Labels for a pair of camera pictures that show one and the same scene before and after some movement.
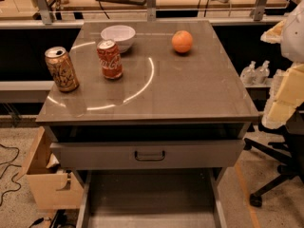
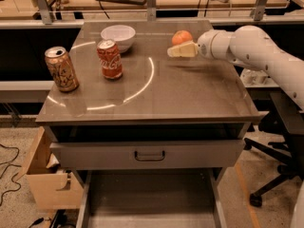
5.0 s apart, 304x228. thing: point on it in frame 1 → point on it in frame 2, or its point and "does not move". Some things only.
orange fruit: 181,41 does not move
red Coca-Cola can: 110,59 does not move
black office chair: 292,147 does not move
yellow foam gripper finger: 289,97 → 214,44
